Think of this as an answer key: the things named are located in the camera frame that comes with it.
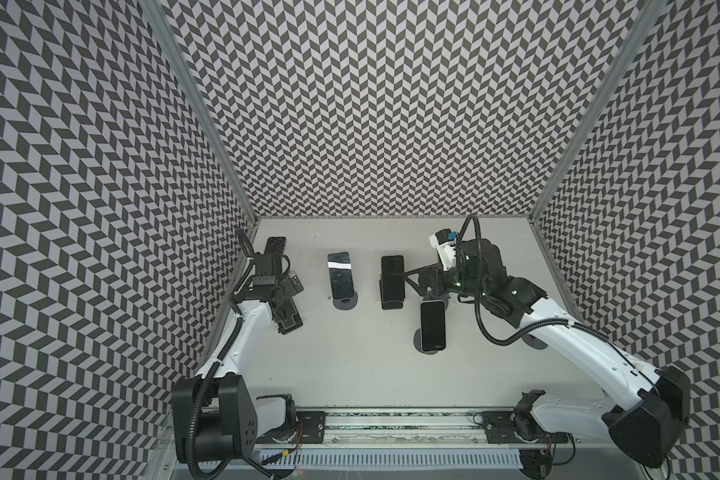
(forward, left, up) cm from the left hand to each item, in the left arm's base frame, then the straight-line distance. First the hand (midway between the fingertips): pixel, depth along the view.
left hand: (279, 288), depth 86 cm
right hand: (-5, -38, +11) cm, 40 cm away
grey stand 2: (-12, -43, +15) cm, 47 cm away
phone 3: (+21, +8, -6) cm, 24 cm away
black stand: (-1, -33, -9) cm, 34 cm away
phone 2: (+4, -33, -1) cm, 33 cm away
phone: (+5, -18, -1) cm, 18 cm away
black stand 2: (-8, -3, -3) cm, 9 cm away
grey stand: (0, -19, -10) cm, 21 cm away
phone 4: (-11, -44, -2) cm, 45 cm away
